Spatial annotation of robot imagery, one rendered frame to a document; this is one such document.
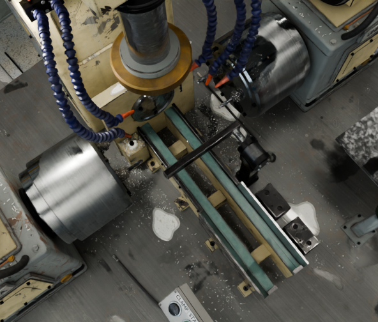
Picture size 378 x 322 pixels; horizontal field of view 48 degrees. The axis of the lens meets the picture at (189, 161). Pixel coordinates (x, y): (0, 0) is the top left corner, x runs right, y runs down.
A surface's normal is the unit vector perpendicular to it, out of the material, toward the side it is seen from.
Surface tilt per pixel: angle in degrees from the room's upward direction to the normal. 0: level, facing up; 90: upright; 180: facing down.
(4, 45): 0
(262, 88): 51
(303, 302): 0
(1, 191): 0
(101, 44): 90
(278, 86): 62
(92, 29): 90
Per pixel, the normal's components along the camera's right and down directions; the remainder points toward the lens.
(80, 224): 0.50, 0.50
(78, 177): 0.14, -0.11
